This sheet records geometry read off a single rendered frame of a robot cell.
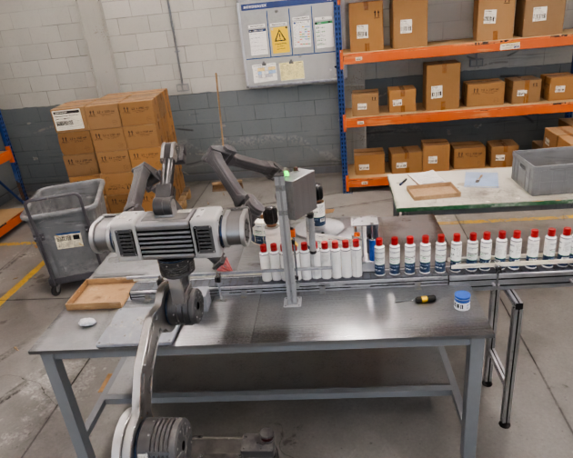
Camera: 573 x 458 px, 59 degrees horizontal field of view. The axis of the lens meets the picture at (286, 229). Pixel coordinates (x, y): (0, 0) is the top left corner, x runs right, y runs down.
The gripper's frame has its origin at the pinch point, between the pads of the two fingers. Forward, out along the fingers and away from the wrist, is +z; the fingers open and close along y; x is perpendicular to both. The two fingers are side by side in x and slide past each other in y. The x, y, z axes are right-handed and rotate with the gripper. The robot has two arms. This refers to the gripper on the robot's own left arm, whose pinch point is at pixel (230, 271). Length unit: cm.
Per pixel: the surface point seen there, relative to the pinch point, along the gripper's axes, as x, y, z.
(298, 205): -57, -16, -7
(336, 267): -43, -4, 34
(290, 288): -23.8, -17.1, 21.8
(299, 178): -66, -14, -15
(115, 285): 60, 9, -36
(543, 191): -147, 109, 137
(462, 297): -84, -30, 73
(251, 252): -0.8, 32.1, 9.0
